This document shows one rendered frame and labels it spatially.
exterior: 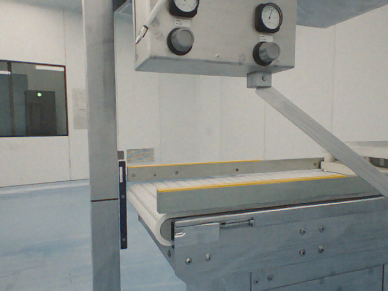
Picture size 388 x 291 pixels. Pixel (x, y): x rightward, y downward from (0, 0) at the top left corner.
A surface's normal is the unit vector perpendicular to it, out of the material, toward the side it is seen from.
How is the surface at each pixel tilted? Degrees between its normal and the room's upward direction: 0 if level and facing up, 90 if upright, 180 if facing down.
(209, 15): 90
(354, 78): 90
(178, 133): 90
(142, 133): 90
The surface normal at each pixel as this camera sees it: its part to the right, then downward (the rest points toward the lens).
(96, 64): 0.36, 0.07
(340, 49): -0.84, 0.05
